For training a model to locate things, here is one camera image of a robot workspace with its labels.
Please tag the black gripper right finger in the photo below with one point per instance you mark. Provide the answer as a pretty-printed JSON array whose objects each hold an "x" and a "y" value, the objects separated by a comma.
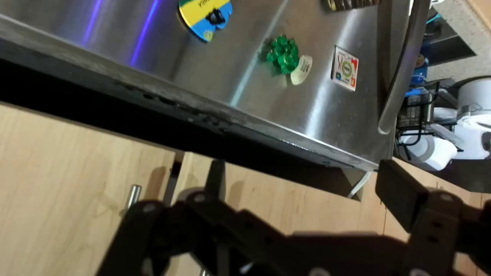
[{"x": 435, "y": 224}]

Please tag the yellow blue round magnet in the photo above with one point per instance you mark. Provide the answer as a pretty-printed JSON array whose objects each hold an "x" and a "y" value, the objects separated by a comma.
[{"x": 200, "y": 20}]

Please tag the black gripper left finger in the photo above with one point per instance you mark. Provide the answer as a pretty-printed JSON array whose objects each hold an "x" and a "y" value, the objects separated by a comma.
[{"x": 170, "y": 231}]

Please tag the stainless steel fridge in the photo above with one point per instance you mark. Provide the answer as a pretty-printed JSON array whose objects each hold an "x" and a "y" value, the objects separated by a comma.
[{"x": 179, "y": 77}]

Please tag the white rice cooker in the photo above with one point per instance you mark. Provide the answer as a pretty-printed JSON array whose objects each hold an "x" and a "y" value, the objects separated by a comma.
[{"x": 476, "y": 93}]

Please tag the light wooden cabinet door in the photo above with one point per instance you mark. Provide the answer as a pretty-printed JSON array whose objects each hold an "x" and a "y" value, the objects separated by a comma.
[
  {"x": 308, "y": 209},
  {"x": 62, "y": 178}
]

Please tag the white red square magnet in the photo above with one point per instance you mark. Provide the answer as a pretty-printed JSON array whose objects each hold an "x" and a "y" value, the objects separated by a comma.
[{"x": 346, "y": 68}]

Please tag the black letter strip magnet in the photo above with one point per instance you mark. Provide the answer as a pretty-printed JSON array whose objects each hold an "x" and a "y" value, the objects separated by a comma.
[{"x": 348, "y": 4}]

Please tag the green bow magnet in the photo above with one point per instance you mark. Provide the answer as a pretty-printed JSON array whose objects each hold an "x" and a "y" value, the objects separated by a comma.
[{"x": 282, "y": 54}]

